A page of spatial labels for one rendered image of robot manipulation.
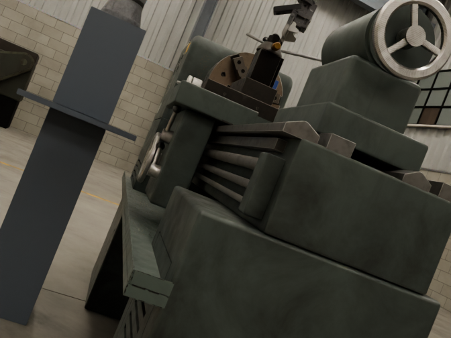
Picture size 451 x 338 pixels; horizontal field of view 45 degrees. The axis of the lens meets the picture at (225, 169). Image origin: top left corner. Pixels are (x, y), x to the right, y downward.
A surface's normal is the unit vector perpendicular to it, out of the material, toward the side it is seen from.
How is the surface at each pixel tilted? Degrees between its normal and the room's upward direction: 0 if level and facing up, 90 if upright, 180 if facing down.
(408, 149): 90
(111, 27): 90
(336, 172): 90
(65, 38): 90
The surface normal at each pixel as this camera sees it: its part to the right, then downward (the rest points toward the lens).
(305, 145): 0.19, 0.07
